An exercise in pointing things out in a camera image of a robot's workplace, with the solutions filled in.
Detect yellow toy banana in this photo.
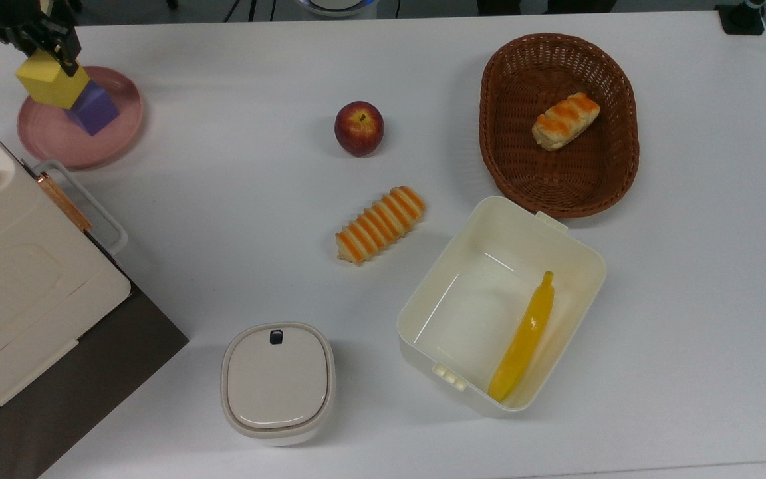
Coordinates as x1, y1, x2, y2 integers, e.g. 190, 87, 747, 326
487, 270, 556, 404

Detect brown wicker basket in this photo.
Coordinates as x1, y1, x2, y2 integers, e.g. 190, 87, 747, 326
479, 33, 642, 220

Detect short orange glazed bread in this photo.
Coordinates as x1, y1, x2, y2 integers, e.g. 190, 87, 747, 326
531, 92, 602, 152

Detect copper latch on cooler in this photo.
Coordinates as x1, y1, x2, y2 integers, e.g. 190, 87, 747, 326
37, 171, 94, 233

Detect black tripod legs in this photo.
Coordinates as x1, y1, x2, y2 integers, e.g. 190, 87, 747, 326
222, 0, 279, 23

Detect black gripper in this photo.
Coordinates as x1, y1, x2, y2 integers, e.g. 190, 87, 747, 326
0, 0, 83, 77

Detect purple cube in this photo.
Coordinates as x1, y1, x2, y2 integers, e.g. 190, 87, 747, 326
65, 80, 122, 138

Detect dark brown cabinet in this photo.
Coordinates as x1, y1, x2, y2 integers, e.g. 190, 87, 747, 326
0, 226, 190, 479

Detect black table clamp mount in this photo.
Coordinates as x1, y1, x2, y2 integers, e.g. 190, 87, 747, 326
715, 0, 766, 37

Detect white open plastic bin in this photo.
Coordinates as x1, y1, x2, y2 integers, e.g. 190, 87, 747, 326
396, 194, 608, 420

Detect small white lidded trash can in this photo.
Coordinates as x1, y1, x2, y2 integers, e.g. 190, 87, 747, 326
220, 321, 336, 447

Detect red apple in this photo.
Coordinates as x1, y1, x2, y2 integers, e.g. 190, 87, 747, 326
334, 100, 386, 158

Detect large white cooler box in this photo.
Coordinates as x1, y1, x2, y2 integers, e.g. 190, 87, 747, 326
0, 98, 133, 437

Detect white drawer handle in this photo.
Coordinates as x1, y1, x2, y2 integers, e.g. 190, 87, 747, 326
29, 159, 130, 257

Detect pink plate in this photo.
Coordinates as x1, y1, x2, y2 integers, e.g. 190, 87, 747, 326
17, 65, 145, 170

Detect yellow cube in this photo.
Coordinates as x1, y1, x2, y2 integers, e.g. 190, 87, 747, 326
15, 48, 92, 111

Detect long orange striped bread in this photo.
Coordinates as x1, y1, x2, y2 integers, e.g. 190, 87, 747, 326
334, 185, 427, 267

